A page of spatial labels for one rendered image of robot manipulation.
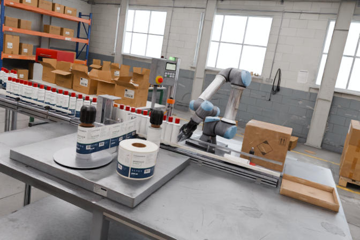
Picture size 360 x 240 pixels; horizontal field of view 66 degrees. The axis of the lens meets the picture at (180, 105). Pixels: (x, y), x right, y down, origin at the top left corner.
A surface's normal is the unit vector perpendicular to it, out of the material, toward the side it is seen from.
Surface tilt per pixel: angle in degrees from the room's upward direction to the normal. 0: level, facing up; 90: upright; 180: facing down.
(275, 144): 90
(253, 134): 90
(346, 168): 90
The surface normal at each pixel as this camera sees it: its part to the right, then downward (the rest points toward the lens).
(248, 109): -0.53, 0.06
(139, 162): 0.26, 0.20
